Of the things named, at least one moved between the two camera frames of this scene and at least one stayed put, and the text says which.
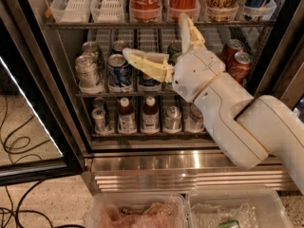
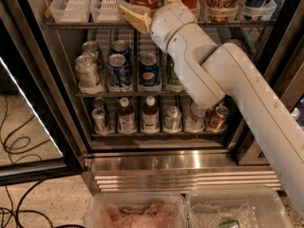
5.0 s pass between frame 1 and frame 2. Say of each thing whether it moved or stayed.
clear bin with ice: stayed
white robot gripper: moved
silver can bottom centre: stayed
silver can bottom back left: stayed
